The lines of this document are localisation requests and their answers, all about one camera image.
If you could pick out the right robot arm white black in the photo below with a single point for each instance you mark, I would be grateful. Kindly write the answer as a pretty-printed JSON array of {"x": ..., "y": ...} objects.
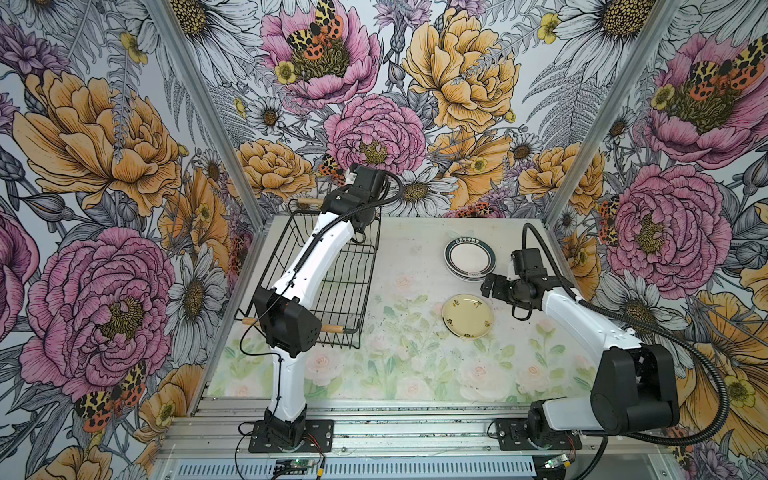
[{"x": 634, "y": 389}]

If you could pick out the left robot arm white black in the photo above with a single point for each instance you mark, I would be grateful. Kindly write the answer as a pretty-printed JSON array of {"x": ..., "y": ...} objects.
[{"x": 284, "y": 310}]

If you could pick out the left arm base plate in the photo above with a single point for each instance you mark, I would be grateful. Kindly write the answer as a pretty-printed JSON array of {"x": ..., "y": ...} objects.
[{"x": 312, "y": 435}]

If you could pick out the black wire dish rack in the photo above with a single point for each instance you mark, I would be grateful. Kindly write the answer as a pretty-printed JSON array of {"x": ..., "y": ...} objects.
[{"x": 344, "y": 290}]

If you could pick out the near wooden rack handle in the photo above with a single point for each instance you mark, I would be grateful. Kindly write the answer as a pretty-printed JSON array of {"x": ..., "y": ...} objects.
[{"x": 326, "y": 328}]

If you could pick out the green circuit board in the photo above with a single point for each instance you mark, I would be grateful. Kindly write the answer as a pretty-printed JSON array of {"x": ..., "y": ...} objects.
[{"x": 292, "y": 467}]

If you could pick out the white vented cable duct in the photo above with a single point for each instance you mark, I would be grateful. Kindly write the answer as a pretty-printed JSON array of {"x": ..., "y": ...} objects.
[{"x": 512, "y": 467}]

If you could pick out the cream plate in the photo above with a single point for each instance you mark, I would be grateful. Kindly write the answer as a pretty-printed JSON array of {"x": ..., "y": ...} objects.
[{"x": 467, "y": 316}]

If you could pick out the aluminium rail frame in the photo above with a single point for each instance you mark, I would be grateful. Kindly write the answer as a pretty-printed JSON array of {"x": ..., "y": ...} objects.
[{"x": 219, "y": 429}]

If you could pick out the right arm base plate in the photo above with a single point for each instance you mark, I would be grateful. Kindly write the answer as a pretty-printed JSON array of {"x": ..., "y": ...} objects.
[{"x": 514, "y": 434}]

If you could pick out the white plate red green band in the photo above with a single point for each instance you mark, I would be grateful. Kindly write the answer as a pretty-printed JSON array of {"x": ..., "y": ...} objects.
[{"x": 469, "y": 258}]

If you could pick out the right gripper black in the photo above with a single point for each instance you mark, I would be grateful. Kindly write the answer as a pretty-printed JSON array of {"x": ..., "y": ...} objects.
[{"x": 500, "y": 281}]

